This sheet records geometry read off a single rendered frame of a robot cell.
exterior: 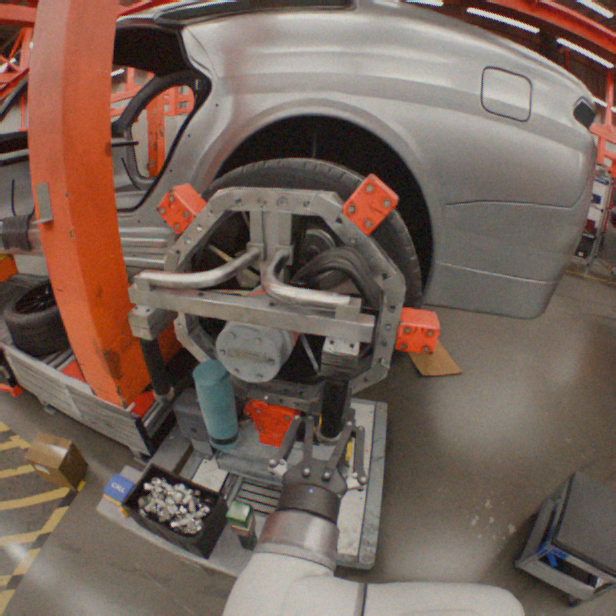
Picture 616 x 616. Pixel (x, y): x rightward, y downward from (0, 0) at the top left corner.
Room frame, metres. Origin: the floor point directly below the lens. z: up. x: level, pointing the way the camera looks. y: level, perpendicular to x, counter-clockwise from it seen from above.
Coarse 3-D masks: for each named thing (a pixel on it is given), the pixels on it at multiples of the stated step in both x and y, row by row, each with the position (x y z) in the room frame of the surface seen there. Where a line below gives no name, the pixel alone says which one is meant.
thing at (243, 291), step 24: (240, 216) 0.84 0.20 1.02; (216, 240) 0.78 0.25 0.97; (216, 264) 0.82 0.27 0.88; (216, 288) 0.73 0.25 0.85; (240, 288) 0.72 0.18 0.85; (312, 288) 0.68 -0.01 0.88; (216, 336) 0.71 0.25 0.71; (312, 336) 0.87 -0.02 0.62; (288, 360) 0.74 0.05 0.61; (312, 360) 0.67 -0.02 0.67; (360, 360) 0.63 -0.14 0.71
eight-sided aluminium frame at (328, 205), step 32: (224, 192) 0.60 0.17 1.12; (256, 192) 0.59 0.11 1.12; (288, 192) 0.58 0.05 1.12; (320, 192) 0.60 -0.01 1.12; (192, 224) 0.62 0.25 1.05; (352, 224) 0.56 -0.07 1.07; (384, 256) 0.58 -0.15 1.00; (384, 288) 0.54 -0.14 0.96; (192, 320) 0.67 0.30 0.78; (384, 320) 0.54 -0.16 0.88; (192, 352) 0.63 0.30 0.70; (384, 352) 0.54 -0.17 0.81; (256, 384) 0.65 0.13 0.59; (288, 384) 0.63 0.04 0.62; (320, 384) 0.61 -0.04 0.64; (352, 384) 0.55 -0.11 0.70
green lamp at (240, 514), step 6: (234, 504) 0.24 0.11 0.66; (240, 504) 0.25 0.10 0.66; (246, 504) 0.25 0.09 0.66; (228, 510) 0.23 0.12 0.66; (234, 510) 0.23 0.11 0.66; (240, 510) 0.23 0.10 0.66; (246, 510) 0.23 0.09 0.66; (252, 510) 0.24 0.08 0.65; (228, 516) 0.22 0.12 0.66; (234, 516) 0.22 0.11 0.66; (240, 516) 0.22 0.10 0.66; (246, 516) 0.22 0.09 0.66; (252, 516) 0.24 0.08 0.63; (234, 522) 0.21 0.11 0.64; (240, 522) 0.21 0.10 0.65; (246, 522) 0.21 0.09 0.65; (246, 528) 0.21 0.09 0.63
